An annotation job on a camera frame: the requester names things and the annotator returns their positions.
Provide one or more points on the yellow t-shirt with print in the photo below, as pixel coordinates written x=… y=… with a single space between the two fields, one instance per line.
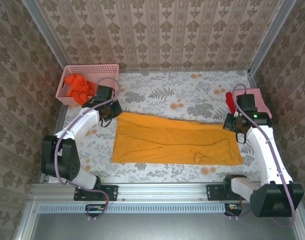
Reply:
x=172 y=142

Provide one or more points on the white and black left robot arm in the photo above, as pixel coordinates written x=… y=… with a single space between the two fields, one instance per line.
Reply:
x=77 y=125

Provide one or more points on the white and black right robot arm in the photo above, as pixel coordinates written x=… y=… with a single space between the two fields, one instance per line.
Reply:
x=262 y=155

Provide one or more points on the red folded t-shirt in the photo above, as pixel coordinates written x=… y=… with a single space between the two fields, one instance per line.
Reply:
x=230 y=100

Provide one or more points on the pink folded t-shirt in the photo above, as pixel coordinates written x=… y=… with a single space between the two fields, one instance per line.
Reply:
x=263 y=101

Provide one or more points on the orange t-shirt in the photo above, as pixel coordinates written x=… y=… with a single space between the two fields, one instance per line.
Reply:
x=77 y=87

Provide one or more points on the pink plastic basket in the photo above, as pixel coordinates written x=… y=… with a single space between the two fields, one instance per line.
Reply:
x=92 y=70

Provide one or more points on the floral table cloth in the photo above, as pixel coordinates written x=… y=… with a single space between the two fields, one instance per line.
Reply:
x=162 y=100

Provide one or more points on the grey metal sheet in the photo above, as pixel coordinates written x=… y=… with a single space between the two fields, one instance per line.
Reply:
x=167 y=227

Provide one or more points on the aluminium side rail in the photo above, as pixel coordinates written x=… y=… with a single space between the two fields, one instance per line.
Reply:
x=255 y=80
x=61 y=117

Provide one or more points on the aluminium corner post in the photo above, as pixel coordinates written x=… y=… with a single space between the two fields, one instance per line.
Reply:
x=270 y=37
x=47 y=35

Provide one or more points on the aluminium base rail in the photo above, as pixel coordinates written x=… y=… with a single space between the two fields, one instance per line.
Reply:
x=162 y=191

